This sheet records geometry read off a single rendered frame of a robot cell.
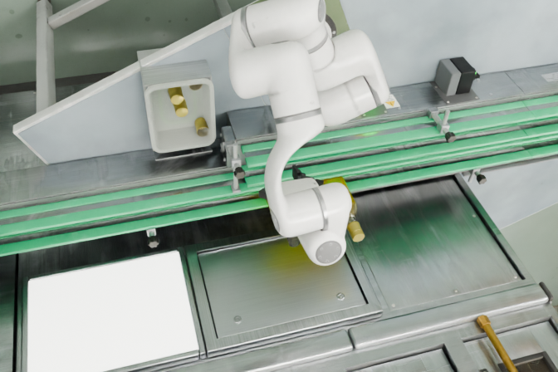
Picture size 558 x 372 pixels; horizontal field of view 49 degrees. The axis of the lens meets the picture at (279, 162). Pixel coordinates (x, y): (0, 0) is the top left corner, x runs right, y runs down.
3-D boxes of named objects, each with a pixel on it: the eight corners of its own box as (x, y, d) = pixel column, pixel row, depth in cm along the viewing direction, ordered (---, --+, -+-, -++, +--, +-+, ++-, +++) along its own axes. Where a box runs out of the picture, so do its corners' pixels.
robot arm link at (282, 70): (335, 101, 116) (263, 117, 121) (310, -9, 114) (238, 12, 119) (314, 110, 101) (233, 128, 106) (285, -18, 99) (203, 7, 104)
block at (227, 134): (219, 152, 173) (224, 168, 169) (217, 126, 167) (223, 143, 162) (231, 149, 174) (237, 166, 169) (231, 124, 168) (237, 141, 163)
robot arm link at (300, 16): (278, 34, 127) (250, -22, 117) (340, 17, 122) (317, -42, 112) (273, 80, 119) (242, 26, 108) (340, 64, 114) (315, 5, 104)
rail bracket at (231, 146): (224, 173, 170) (235, 205, 161) (223, 127, 158) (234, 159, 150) (235, 171, 171) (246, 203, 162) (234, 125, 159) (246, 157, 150)
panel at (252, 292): (25, 283, 164) (22, 402, 140) (22, 276, 162) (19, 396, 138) (338, 222, 184) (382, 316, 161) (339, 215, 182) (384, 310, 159)
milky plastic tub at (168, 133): (149, 134, 170) (153, 154, 164) (139, 67, 154) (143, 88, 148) (210, 124, 174) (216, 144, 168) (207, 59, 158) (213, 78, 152)
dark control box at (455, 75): (433, 80, 187) (446, 96, 181) (438, 58, 181) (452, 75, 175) (457, 76, 189) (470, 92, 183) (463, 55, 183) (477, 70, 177)
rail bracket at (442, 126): (423, 114, 177) (444, 144, 168) (428, 94, 172) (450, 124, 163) (435, 112, 178) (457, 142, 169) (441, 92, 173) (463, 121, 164)
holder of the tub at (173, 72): (151, 147, 174) (154, 165, 168) (139, 67, 155) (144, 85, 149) (210, 138, 178) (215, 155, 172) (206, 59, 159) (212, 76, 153)
